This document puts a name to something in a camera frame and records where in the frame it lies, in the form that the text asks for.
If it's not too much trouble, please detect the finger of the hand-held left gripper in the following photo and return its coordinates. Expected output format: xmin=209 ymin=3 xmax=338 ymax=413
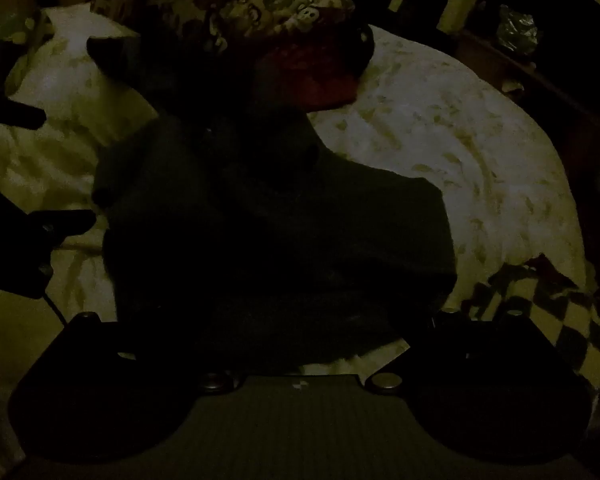
xmin=27 ymin=209 xmax=97 ymax=250
xmin=0 ymin=101 xmax=48 ymax=131

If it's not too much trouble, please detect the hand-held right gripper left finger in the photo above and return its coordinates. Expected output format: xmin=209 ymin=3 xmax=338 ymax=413
xmin=55 ymin=311 xmax=242 ymax=395

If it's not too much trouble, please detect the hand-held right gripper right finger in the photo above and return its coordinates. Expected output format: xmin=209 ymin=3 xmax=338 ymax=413
xmin=364 ymin=309 xmax=547 ymax=393

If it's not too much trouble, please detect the dark small garment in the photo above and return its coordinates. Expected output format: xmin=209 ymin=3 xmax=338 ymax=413
xmin=91 ymin=110 xmax=459 ymax=376

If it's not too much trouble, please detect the colourful cloth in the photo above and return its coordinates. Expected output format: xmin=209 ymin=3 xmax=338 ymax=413
xmin=0 ymin=9 xmax=52 ymax=63

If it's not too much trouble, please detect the black cloth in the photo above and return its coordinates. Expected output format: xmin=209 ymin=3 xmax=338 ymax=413
xmin=86 ymin=35 xmax=261 ymax=127

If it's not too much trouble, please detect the checkered blanket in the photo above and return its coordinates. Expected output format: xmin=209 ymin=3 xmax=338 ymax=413
xmin=450 ymin=254 xmax=600 ymax=397

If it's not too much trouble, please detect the white leaf-print bed sheet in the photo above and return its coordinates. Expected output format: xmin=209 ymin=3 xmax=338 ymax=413
xmin=0 ymin=4 xmax=597 ymax=403

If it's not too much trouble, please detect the dark wooden shelf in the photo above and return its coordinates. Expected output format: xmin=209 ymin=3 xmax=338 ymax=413
xmin=455 ymin=24 xmax=600 ymax=128

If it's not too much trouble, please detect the red cloth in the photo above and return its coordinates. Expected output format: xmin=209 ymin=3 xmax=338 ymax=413
xmin=256 ymin=25 xmax=376 ymax=111

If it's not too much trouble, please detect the shiny plastic bag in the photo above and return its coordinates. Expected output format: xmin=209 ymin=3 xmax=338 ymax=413
xmin=496 ymin=4 xmax=539 ymax=57

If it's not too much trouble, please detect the black cable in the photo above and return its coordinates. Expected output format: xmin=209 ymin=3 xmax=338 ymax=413
xmin=40 ymin=291 xmax=70 ymax=325

